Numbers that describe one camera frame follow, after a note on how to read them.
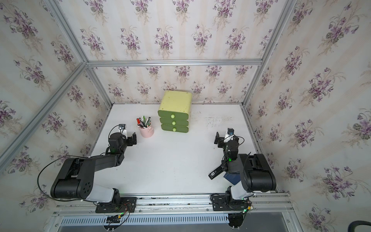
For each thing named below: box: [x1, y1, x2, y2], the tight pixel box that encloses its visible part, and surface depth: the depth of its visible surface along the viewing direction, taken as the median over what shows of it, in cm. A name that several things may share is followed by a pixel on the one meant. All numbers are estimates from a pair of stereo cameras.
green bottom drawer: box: [160, 124, 189, 133], surface depth 100 cm
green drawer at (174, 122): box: [159, 117, 189, 127], surface depth 95 cm
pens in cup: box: [136, 115, 152, 129], surface depth 97 cm
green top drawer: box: [157, 110, 189, 121], surface depth 90 cm
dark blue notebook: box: [223, 172, 242, 186], surface depth 84 cm
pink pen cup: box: [137, 125, 155, 138], surface depth 95 cm
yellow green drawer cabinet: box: [157, 89, 193, 133], surface depth 94 cm
